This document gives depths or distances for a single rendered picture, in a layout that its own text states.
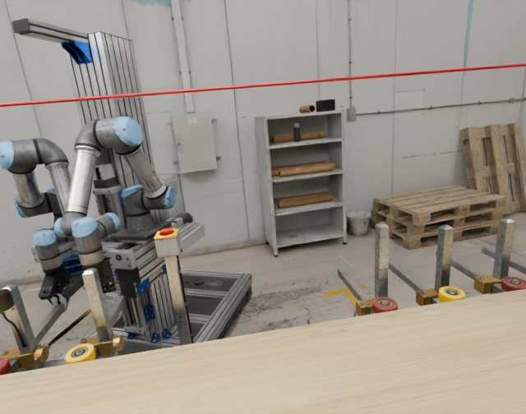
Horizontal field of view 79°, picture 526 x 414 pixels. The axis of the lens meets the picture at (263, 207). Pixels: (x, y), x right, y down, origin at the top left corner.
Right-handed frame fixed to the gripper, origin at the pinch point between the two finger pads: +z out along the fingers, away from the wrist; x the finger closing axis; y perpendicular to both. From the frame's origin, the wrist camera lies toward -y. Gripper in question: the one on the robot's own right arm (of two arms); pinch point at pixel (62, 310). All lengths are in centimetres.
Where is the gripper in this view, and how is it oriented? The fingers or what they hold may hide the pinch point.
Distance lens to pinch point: 169.5
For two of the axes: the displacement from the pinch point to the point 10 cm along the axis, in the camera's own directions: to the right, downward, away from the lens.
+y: -1.4, -2.6, 9.5
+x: -9.9, 1.2, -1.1
